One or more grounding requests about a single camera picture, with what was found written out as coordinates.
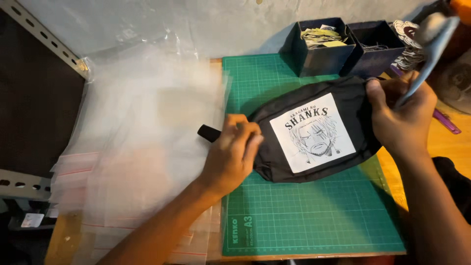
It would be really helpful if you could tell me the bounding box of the person's right hand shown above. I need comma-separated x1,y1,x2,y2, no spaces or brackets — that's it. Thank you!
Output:
366,71,438,159

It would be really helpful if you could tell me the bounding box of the person's left hand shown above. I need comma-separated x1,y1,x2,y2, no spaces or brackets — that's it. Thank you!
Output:
197,114,264,198

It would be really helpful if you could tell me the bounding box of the black pouch with white print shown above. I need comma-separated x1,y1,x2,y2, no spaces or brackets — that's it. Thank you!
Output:
197,76,383,184

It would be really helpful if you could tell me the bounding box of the green cutting mat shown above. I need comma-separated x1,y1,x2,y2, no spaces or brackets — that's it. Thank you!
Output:
221,54,406,257

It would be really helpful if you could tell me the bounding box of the pile of clear zip bags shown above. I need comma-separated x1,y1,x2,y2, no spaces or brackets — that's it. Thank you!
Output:
50,33,230,265

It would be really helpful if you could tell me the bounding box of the dark box with paper tags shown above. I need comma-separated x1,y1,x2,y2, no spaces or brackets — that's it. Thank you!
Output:
278,17,357,78

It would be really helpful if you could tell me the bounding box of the pile of round printed stickers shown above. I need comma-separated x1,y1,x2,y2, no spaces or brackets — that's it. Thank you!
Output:
391,20,427,71

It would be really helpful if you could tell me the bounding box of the purple pen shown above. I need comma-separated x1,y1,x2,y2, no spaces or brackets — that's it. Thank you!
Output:
390,66,461,135

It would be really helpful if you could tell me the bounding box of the black cloth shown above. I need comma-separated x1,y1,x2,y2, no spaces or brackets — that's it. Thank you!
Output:
431,156,471,225

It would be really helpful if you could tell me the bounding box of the grey slotted metal angle bar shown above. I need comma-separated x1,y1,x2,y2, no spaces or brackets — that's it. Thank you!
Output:
0,0,90,80

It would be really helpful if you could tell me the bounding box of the orange object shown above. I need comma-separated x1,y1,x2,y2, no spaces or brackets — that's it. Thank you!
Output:
450,0,471,17

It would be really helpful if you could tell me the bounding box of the dark box with chains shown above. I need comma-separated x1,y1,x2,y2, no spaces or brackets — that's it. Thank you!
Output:
339,20,406,79

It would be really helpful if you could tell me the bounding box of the grey slotted metal shelf rail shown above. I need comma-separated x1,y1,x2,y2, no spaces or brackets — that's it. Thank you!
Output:
0,169,52,201

